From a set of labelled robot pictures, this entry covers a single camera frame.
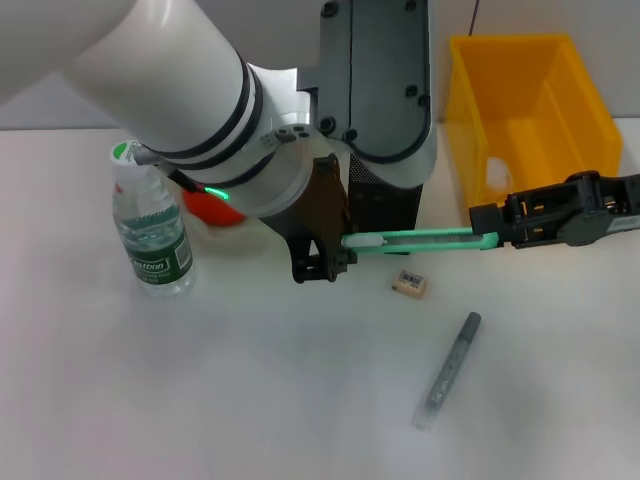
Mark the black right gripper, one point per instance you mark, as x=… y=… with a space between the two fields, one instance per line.
x=600 y=210

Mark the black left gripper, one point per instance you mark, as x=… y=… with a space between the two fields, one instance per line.
x=320 y=210

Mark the white paper ball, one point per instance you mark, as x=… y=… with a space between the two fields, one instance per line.
x=500 y=175

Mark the mint green utility knife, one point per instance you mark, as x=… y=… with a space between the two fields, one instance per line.
x=425 y=239

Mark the clear green label water bottle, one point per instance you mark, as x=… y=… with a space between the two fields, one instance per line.
x=150 y=240

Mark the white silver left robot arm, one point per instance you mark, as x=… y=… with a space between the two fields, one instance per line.
x=150 y=75

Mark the beige eraser with barcode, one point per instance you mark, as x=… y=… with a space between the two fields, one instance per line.
x=407 y=283

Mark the black mesh pen holder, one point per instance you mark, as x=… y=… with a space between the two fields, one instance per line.
x=390 y=205

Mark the grey marker pen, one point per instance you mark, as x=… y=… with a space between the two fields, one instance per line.
x=450 y=370

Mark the pale green glass bowl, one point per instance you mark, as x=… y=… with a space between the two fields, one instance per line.
x=235 y=240

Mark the yellow plastic storage bin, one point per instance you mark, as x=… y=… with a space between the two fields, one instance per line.
x=525 y=125

